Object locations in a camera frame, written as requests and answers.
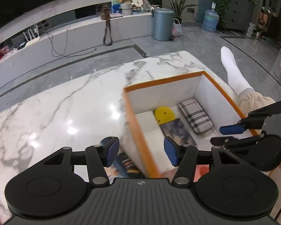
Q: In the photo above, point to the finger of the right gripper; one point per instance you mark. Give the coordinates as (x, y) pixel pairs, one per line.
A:
(232, 129)
(222, 141)

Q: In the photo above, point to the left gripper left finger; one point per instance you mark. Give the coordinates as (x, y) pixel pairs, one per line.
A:
(101, 156)

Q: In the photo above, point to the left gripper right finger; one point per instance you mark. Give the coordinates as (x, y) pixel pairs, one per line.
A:
(185, 158)

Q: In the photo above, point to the dark illustrated card box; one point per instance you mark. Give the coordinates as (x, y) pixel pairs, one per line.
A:
(178, 132)

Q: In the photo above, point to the plaid glasses case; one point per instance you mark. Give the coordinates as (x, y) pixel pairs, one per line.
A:
(195, 115)

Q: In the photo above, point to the dark blue cylinder can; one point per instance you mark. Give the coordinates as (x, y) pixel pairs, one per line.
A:
(123, 167)

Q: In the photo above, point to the yellow tape measure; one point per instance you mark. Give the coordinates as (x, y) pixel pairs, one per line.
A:
(164, 115)

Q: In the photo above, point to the pink pump bottle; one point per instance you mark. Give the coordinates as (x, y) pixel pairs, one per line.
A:
(200, 171)

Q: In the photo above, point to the white long box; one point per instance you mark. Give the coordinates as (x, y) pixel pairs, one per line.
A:
(154, 138)

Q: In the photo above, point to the orange white storage box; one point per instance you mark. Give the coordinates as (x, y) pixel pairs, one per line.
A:
(149, 96)

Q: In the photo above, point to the white sock foot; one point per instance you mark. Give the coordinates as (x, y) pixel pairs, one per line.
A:
(235, 78)

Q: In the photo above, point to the woven pink basket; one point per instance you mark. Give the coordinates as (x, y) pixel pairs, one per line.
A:
(177, 28)

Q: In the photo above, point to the blue water jug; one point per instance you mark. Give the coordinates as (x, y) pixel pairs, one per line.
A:
(210, 19)

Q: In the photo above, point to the grey blue trash bin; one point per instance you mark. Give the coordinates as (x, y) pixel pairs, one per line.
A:
(162, 23)

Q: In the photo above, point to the tall leaf plant right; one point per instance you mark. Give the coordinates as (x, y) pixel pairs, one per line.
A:
(178, 6)

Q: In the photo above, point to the marble tv console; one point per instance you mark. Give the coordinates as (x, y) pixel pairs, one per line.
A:
(72, 39)

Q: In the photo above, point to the white wifi router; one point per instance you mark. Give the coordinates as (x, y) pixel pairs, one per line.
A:
(31, 36)

